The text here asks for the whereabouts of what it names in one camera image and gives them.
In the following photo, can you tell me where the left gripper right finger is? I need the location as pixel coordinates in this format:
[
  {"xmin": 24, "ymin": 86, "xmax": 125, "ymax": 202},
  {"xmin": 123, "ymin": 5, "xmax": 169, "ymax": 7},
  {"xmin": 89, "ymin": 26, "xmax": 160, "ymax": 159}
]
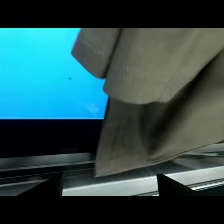
[{"xmin": 156, "ymin": 172, "xmax": 202, "ymax": 197}]

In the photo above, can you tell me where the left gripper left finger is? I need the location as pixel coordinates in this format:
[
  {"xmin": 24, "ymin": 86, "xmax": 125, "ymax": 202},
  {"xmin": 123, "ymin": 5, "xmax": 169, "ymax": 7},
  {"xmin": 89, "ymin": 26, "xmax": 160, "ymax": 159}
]
[{"xmin": 19, "ymin": 172, "xmax": 64, "ymax": 197}]

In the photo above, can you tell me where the brown shirt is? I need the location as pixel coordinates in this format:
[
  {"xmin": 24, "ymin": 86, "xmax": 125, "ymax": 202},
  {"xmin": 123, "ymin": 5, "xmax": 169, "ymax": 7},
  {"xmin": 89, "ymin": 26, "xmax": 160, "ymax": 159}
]
[{"xmin": 71, "ymin": 28, "xmax": 224, "ymax": 178}]

